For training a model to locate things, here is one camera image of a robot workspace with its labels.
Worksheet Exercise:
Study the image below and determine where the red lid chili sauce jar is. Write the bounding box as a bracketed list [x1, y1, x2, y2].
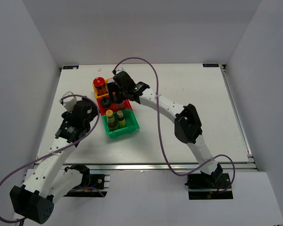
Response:
[93, 77, 107, 96]

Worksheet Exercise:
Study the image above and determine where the black lid spice grinder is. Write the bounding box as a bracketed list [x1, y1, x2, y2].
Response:
[100, 97, 111, 111]

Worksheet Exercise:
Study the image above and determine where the yellow label small bottle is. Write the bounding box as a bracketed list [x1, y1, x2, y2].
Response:
[117, 110, 126, 129]

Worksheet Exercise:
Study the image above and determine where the green label sauce bottle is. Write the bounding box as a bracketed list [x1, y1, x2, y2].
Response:
[106, 110, 118, 131]

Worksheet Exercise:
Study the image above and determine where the black lid white spice jar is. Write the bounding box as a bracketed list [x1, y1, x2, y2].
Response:
[115, 101, 125, 111]

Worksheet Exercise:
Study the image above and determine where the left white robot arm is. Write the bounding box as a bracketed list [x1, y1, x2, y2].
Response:
[9, 98, 98, 224]

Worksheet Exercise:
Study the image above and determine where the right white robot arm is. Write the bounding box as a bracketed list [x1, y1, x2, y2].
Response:
[113, 70, 223, 188]

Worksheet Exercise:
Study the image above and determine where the red plastic bin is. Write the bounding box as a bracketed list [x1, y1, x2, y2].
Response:
[96, 97, 132, 116]

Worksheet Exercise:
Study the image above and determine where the yellow plastic bin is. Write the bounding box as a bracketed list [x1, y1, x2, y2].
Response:
[92, 77, 111, 98]

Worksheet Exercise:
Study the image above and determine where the green plastic bin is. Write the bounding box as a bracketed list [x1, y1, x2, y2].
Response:
[102, 109, 140, 138]

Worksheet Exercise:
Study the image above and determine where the left blue table sticker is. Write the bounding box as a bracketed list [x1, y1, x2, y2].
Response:
[62, 65, 79, 70]

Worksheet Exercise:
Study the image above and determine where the blue table sticker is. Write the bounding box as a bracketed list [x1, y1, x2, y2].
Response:
[202, 63, 219, 67]
[62, 65, 79, 70]

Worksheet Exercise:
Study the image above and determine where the right blue table sticker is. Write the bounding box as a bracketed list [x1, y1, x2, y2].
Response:
[202, 63, 219, 67]

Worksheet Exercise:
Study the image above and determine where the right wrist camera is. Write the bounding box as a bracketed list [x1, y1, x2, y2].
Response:
[112, 67, 125, 75]

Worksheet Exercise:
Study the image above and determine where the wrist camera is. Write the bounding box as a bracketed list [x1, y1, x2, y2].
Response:
[112, 67, 125, 75]
[59, 96, 78, 113]

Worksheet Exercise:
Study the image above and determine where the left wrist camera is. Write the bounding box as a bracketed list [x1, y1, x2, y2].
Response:
[59, 96, 78, 113]

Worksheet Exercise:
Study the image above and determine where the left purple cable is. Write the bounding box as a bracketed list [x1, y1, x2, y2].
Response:
[0, 94, 101, 223]

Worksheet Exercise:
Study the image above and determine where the aluminium table frame rail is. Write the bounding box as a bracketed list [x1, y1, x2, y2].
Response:
[63, 162, 259, 171]

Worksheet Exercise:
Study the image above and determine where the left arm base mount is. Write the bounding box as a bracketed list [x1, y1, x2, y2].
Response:
[64, 164, 110, 198]

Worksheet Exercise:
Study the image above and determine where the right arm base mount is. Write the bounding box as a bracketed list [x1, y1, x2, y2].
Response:
[184, 173, 233, 200]

